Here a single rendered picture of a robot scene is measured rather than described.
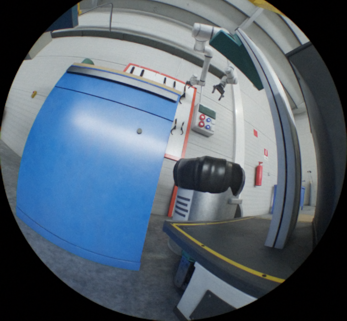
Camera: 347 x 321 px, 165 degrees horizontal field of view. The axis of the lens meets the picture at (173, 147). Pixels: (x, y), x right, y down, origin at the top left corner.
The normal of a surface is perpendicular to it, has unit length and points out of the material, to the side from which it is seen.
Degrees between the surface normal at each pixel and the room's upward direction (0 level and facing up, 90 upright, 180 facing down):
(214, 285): 90
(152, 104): 90
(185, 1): 173
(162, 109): 90
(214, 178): 100
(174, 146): 90
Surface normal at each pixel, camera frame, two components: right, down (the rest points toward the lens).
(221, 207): 0.10, -0.24
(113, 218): 0.34, -0.22
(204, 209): -0.28, -0.31
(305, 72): -0.87, -0.33
